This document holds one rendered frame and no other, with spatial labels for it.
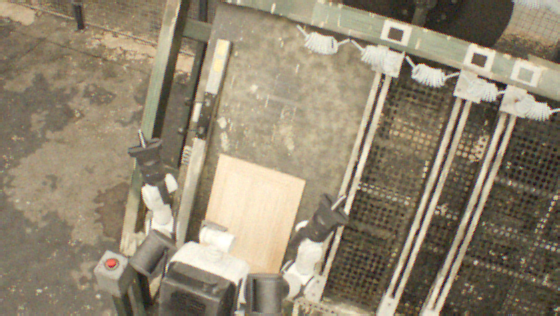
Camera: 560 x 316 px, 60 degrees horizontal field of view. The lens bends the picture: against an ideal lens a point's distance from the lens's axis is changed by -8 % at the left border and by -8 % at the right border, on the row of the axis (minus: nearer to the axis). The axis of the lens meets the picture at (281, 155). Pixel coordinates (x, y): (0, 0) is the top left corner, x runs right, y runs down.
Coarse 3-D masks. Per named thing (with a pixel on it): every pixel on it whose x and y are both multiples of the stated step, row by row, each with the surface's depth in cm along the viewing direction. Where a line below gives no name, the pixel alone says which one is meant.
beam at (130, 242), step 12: (144, 228) 239; (132, 240) 232; (132, 252) 233; (324, 300) 220; (336, 300) 222; (288, 312) 223; (300, 312) 222; (312, 312) 220; (324, 312) 219; (348, 312) 217; (360, 312) 217; (372, 312) 220
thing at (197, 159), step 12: (216, 48) 205; (228, 48) 205; (216, 72) 207; (216, 84) 208; (216, 96) 210; (204, 144) 215; (192, 156) 217; (204, 156) 219; (192, 168) 218; (192, 180) 220; (192, 192) 221; (192, 204) 223; (180, 216) 225; (180, 228) 226; (180, 240) 227
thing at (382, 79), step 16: (384, 32) 183; (384, 48) 185; (384, 64) 176; (400, 64) 185; (384, 80) 191; (384, 96) 192; (368, 112) 194; (368, 128) 196; (368, 144) 197; (352, 160) 200; (352, 176) 202; (352, 192) 203; (336, 240) 208; (320, 272) 216; (320, 288) 214
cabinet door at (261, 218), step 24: (240, 168) 216; (264, 168) 214; (216, 192) 221; (240, 192) 219; (264, 192) 216; (288, 192) 214; (216, 216) 223; (240, 216) 221; (264, 216) 219; (288, 216) 216; (240, 240) 224; (264, 240) 221; (264, 264) 224
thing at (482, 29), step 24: (360, 0) 238; (384, 0) 234; (408, 0) 229; (432, 0) 221; (456, 0) 221; (480, 0) 218; (504, 0) 214; (432, 24) 233; (456, 24) 229; (480, 24) 225; (504, 24) 221
